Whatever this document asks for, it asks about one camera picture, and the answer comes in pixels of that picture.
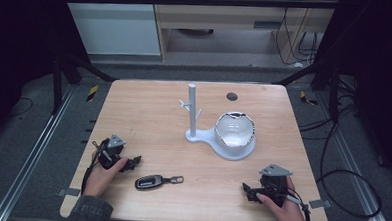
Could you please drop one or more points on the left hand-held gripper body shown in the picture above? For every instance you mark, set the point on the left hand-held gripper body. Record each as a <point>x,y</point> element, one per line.
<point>110,152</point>

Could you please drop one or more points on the grey table bracket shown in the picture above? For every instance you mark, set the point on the grey table bracket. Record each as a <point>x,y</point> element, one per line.
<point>68,192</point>
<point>320,204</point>

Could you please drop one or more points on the black car key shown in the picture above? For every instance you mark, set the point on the black car key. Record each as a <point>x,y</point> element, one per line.
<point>149,182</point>

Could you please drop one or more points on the white cabinet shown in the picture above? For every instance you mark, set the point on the white cabinet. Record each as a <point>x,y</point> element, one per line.
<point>114,27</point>

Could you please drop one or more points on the yellow black striped tape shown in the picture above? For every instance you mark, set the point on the yellow black striped tape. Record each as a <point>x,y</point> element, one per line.
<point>307,99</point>
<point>92,93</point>

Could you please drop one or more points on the wooden desk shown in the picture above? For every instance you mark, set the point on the wooden desk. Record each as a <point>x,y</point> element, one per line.
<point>221,16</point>

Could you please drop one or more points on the black metal stand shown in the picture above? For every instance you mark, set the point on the black metal stand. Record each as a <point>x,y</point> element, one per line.
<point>57,84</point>
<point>334,93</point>

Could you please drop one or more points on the black horizontal frame bar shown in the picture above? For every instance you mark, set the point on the black horizontal frame bar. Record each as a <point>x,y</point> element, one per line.
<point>188,1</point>

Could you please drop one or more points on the person's right hand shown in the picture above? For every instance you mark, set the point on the person's right hand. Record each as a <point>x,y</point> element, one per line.
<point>289,214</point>

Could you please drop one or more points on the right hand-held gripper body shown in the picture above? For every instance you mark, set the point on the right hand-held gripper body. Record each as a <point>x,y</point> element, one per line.
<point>274,185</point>

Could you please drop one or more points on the metal floor rail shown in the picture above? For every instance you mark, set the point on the metal floor rail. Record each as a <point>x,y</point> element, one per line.
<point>32,153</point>
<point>358,171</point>

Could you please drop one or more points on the black curtain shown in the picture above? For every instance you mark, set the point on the black curtain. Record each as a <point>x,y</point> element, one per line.
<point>376,65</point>
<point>20,32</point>

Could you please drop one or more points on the white key rack stand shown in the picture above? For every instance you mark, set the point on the white key rack stand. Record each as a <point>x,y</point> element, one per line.
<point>199,135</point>

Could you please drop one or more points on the person's left hand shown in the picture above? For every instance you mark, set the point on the person's left hand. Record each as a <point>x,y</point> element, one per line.
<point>101,179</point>

